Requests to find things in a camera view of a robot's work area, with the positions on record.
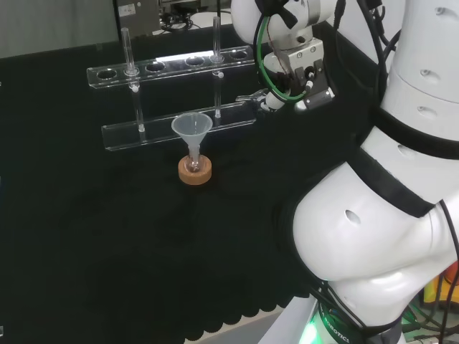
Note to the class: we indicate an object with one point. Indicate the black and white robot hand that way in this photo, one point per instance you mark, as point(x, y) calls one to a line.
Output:
point(317, 100)

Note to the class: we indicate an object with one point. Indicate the grey metal cabinet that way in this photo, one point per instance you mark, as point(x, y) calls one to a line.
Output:
point(140, 18)

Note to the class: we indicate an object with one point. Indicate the small round-bottom glass flask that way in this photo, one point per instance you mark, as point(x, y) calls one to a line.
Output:
point(194, 166)

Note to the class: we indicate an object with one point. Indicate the clear plastic funnel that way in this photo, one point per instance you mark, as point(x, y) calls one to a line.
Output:
point(191, 125)

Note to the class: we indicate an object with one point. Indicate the yellow stop button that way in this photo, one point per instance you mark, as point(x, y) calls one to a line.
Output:
point(430, 290)

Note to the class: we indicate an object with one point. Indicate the clear acrylic funnel stand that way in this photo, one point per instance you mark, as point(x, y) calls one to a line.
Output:
point(122, 138)

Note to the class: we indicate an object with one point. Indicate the black bench cloth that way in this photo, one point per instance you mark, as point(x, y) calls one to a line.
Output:
point(107, 251)

